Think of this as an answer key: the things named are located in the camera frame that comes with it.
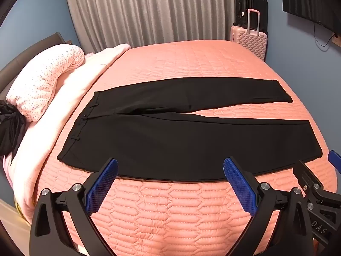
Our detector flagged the pink dotted pillow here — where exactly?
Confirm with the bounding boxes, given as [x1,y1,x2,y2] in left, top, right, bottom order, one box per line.
[6,43,86,122]

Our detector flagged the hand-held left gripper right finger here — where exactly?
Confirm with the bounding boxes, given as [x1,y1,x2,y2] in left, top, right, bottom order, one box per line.
[223,157,313,256]

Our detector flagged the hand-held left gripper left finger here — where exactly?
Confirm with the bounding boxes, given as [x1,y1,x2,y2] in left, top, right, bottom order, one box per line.
[30,158,119,256]

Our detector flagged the black pants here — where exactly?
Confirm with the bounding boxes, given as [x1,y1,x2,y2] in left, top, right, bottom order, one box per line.
[57,77,323,182]

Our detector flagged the pale pink blanket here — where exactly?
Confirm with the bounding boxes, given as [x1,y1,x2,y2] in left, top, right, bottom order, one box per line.
[3,44,131,216]

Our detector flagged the grey headboard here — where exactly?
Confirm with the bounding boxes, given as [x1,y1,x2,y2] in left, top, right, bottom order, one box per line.
[0,32,63,99]

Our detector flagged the pink suitcase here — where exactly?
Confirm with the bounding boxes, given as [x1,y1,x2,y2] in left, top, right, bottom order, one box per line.
[230,9,267,61]

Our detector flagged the grey curtain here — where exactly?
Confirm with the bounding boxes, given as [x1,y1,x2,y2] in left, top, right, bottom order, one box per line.
[64,0,248,54]

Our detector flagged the black cable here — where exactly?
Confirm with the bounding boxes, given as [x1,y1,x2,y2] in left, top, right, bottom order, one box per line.
[313,21,337,52]

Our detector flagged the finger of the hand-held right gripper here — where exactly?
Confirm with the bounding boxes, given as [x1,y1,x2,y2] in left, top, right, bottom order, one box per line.
[328,150,341,178]
[292,159,329,212]

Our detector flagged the pink quilted bedspread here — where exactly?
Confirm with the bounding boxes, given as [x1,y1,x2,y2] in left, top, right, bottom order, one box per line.
[35,40,339,256]

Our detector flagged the black suitcase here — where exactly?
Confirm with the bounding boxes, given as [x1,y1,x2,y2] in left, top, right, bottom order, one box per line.
[233,0,268,31]

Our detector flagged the black cloth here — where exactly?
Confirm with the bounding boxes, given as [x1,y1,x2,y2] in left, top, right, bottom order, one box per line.
[0,100,27,156]

